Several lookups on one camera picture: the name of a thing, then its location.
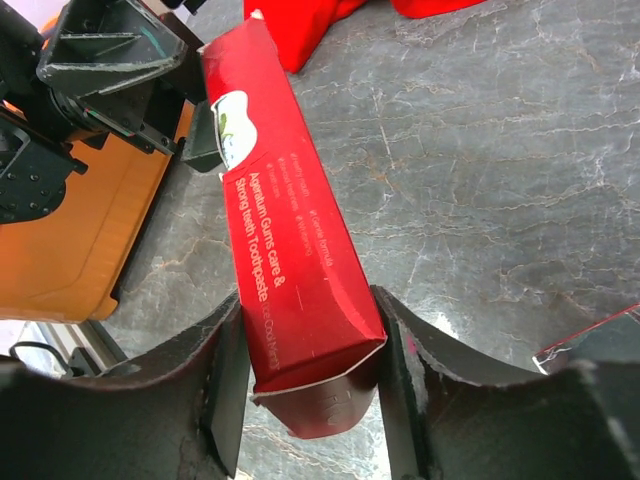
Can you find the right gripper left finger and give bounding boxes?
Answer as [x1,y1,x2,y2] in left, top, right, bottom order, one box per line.
[1,295,250,479]

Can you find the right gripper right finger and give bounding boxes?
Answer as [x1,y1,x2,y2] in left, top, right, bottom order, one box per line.
[372,286,639,479]

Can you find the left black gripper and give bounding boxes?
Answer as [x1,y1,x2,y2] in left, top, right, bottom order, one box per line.
[1,0,223,224]

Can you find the red R&O box bottom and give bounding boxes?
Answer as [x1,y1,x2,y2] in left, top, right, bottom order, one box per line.
[201,13,387,439]

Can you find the red r&o box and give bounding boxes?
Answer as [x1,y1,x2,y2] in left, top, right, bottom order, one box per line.
[201,13,387,439]
[532,304,639,375]

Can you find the red cloth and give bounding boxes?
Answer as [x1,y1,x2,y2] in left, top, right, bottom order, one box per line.
[243,0,481,73]

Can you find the orange plastic basket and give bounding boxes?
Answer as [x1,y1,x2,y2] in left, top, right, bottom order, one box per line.
[0,14,201,322]

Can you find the red R&O box right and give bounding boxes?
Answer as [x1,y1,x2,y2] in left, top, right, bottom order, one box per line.
[532,304,639,375]

